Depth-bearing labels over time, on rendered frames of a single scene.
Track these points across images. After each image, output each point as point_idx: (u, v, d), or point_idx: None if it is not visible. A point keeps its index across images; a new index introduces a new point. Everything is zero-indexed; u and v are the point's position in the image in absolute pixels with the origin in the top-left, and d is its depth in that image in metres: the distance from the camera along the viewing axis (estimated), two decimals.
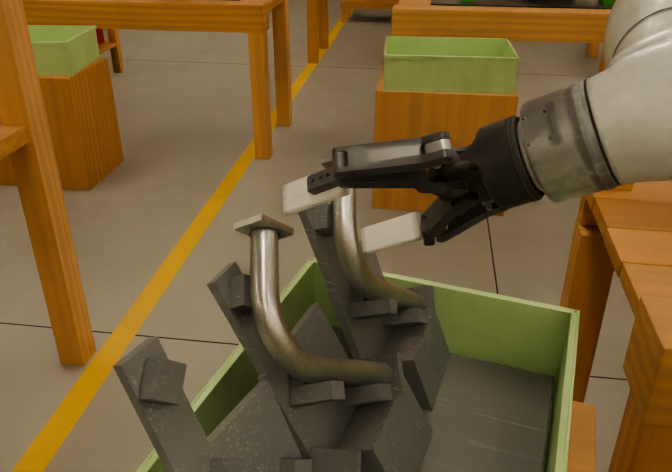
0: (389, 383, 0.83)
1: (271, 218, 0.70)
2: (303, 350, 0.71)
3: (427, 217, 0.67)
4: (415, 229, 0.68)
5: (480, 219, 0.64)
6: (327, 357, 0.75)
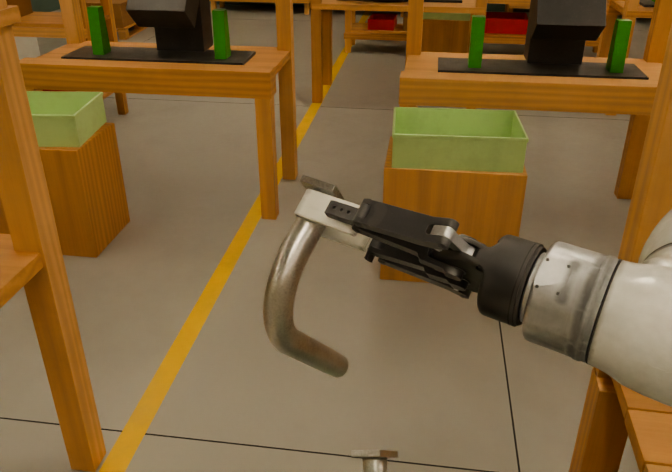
0: (338, 377, 0.83)
1: (340, 193, 0.66)
2: (292, 322, 0.69)
3: None
4: (365, 240, 0.65)
5: (436, 284, 0.65)
6: (305, 334, 0.74)
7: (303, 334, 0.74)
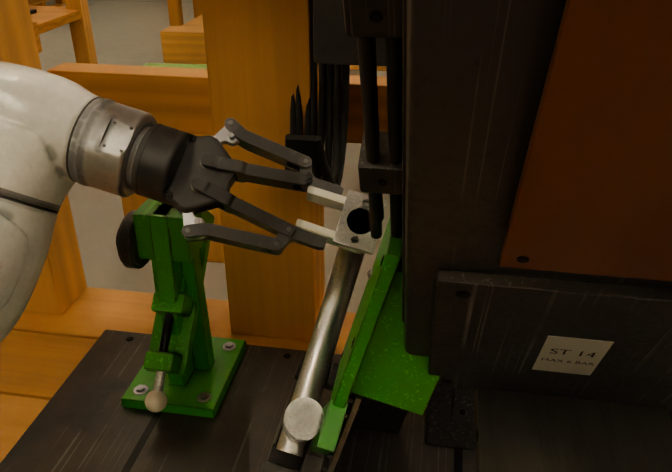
0: (282, 450, 0.71)
1: (344, 204, 0.64)
2: (333, 297, 0.74)
3: (278, 219, 0.65)
4: None
5: (219, 239, 0.66)
6: (324, 345, 0.72)
7: (327, 345, 0.72)
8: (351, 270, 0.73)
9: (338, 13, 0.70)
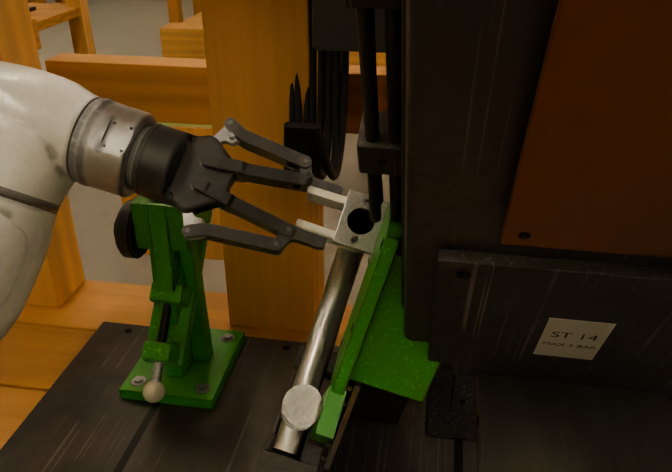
0: None
1: (344, 203, 0.64)
2: (331, 296, 0.74)
3: (278, 219, 0.65)
4: None
5: (219, 238, 0.66)
6: (322, 344, 0.72)
7: (325, 344, 0.73)
8: (350, 270, 0.73)
9: None
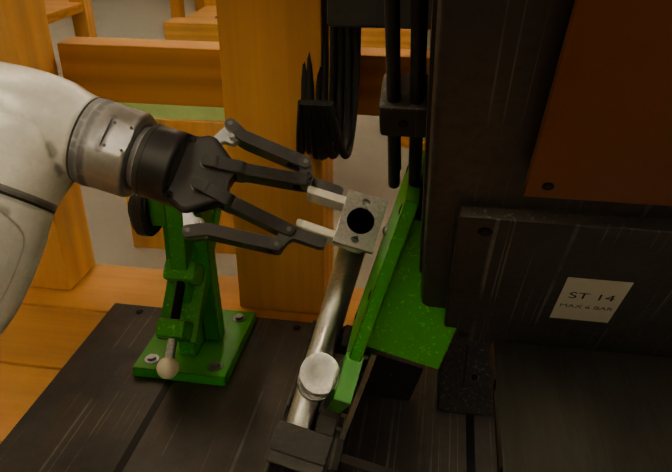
0: None
1: (344, 203, 0.64)
2: (333, 298, 0.74)
3: (278, 219, 0.65)
4: None
5: (219, 239, 0.66)
6: (324, 347, 0.72)
7: (327, 347, 0.72)
8: (351, 271, 0.73)
9: None
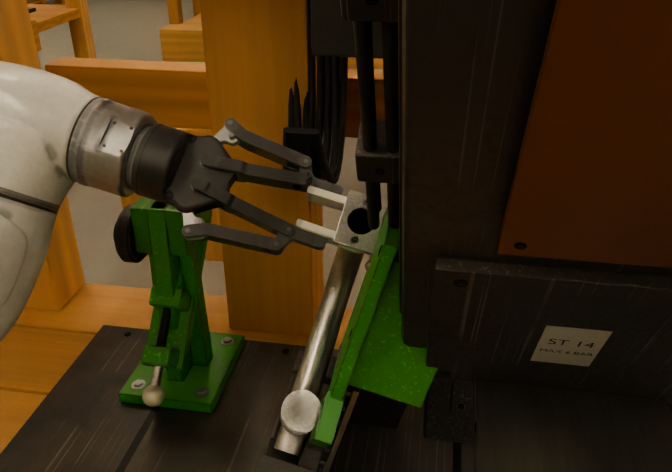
0: (279, 450, 0.71)
1: (344, 204, 0.64)
2: (332, 297, 0.74)
3: (278, 219, 0.65)
4: None
5: (219, 238, 0.66)
6: (322, 344, 0.72)
7: (325, 345, 0.72)
8: (350, 270, 0.73)
9: (336, 4, 0.70)
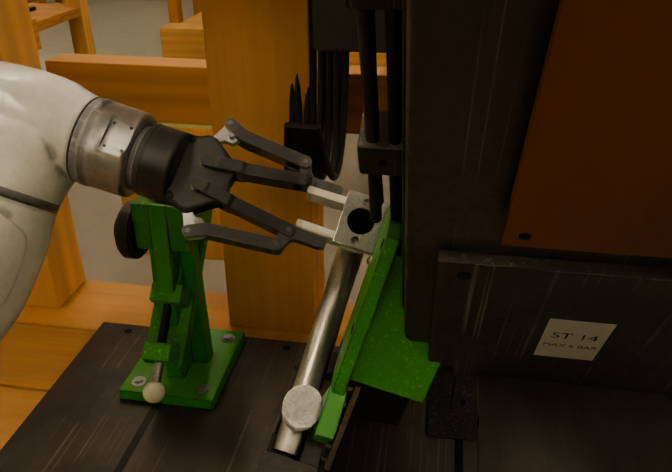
0: None
1: (344, 204, 0.64)
2: (332, 297, 0.74)
3: (278, 219, 0.65)
4: None
5: (219, 238, 0.66)
6: (322, 345, 0.72)
7: (325, 345, 0.72)
8: (350, 270, 0.73)
9: None
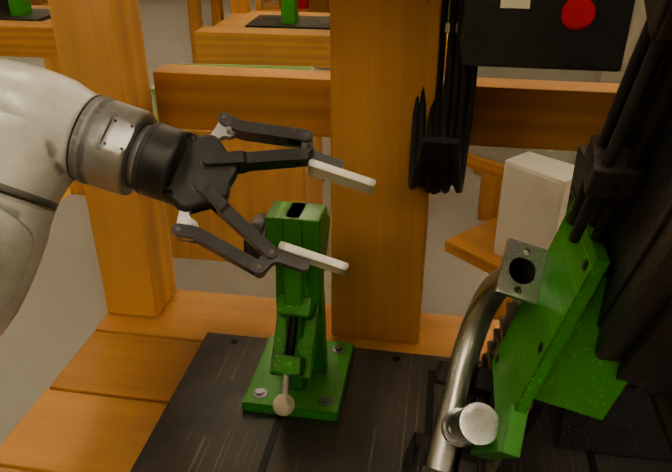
0: None
1: (505, 252, 0.63)
2: (469, 341, 0.73)
3: (265, 239, 0.64)
4: None
5: (208, 245, 0.65)
6: (462, 390, 0.72)
7: (465, 391, 0.72)
8: (489, 315, 0.72)
9: (491, 14, 0.70)
